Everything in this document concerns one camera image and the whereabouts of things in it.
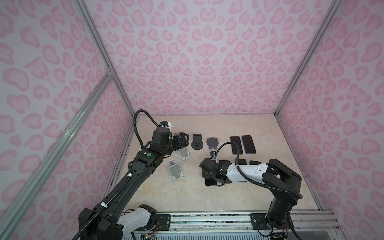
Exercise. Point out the aluminium frame post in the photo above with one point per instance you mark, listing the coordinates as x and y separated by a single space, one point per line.
91 27
315 42

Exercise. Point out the aluminium frame post back right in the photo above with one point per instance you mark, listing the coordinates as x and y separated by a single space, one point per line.
315 42

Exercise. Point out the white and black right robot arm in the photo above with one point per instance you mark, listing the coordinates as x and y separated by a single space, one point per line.
282 181

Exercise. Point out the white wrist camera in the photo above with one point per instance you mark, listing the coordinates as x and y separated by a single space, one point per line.
165 124
213 155

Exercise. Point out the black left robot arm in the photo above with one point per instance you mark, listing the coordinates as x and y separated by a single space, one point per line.
101 222

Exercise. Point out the aluminium diagonal frame bar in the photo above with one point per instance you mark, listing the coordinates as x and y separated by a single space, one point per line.
22 203

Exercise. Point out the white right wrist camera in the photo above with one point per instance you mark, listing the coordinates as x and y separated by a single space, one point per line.
213 155

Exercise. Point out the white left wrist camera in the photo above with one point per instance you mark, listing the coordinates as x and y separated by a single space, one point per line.
165 124

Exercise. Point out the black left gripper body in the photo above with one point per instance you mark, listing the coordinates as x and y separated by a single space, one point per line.
176 144

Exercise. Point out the black phone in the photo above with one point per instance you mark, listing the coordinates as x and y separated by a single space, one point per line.
237 146
248 144
224 163
210 182
255 162
242 162

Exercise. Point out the dark round stand back right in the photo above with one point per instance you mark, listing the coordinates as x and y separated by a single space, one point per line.
212 143

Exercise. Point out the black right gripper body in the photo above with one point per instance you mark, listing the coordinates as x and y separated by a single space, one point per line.
205 175

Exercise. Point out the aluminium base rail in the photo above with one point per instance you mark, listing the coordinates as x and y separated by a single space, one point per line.
242 225

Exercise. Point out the white phone stand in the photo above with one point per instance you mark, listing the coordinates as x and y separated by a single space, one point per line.
183 154
175 170

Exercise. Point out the dark round stand back left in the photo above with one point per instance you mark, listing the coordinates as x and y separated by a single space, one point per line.
197 143

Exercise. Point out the aluminium frame post back left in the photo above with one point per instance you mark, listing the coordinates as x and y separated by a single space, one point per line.
91 27

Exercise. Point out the dark round stand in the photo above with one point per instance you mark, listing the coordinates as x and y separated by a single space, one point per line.
212 143
197 143

